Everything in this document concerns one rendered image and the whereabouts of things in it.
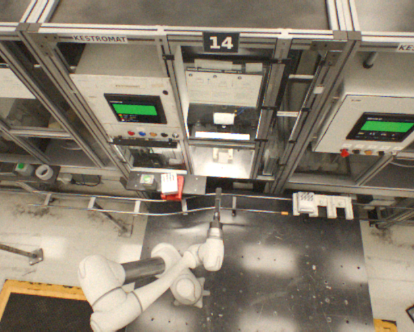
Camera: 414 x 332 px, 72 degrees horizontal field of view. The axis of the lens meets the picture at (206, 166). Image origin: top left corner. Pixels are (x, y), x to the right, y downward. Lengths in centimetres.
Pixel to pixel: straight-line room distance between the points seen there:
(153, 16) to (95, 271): 102
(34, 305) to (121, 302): 187
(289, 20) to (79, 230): 259
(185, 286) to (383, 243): 197
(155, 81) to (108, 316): 93
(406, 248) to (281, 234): 141
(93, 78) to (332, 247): 176
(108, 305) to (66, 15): 111
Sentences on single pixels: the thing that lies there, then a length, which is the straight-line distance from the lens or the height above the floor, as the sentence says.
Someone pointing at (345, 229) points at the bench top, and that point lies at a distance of 224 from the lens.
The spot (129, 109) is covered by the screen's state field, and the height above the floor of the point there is 166.
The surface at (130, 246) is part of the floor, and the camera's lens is 286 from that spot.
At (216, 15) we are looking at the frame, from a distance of 116.
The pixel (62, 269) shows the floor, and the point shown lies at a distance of 306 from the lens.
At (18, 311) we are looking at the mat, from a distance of 319.
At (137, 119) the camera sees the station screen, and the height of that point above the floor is 158.
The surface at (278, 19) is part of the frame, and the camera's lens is 115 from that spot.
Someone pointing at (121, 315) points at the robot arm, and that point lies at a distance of 130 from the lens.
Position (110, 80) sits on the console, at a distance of 129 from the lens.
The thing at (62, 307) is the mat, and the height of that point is 1.
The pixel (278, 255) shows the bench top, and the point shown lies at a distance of 207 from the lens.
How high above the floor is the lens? 268
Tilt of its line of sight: 63 degrees down
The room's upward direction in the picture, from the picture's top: 6 degrees counter-clockwise
